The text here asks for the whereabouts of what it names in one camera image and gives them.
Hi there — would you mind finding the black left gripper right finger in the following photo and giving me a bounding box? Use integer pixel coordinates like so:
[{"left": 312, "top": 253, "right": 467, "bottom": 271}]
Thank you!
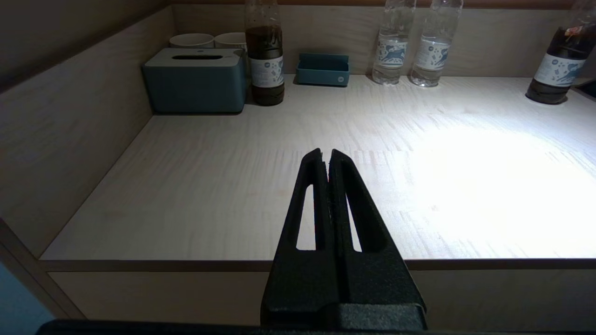
[{"left": 329, "top": 149, "right": 427, "bottom": 329}]

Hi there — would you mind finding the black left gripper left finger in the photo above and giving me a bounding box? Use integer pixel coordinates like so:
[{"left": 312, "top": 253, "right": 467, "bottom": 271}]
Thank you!
[{"left": 260, "top": 148, "right": 339, "bottom": 328}]

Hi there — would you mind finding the small blue plastic tray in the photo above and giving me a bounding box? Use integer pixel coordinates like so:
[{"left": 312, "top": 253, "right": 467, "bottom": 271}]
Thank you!
[{"left": 296, "top": 53, "right": 350, "bottom": 87}]

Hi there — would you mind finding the dark drink bottle, half full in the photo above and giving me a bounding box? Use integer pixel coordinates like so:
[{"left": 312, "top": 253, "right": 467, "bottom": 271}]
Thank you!
[{"left": 244, "top": 0, "right": 285, "bottom": 107}]

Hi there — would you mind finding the blue-grey tissue box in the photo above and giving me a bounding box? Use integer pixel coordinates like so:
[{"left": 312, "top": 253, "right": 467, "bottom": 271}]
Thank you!
[{"left": 142, "top": 47, "right": 247, "bottom": 114}]

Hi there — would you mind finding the clear water bottle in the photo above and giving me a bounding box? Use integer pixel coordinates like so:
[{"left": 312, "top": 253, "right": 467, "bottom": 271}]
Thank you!
[
  {"left": 410, "top": 0, "right": 464, "bottom": 87},
  {"left": 372, "top": 0, "right": 416, "bottom": 86}
]

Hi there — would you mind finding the white ceramic cup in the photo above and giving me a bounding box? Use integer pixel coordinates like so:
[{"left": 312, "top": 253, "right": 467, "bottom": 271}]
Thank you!
[
  {"left": 215, "top": 32, "right": 246, "bottom": 50},
  {"left": 169, "top": 33, "right": 215, "bottom": 49}
]

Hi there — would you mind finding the dark drink bottle, nearly full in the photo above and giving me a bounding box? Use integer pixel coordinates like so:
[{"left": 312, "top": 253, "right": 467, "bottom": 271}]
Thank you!
[{"left": 526, "top": 0, "right": 596, "bottom": 105}]

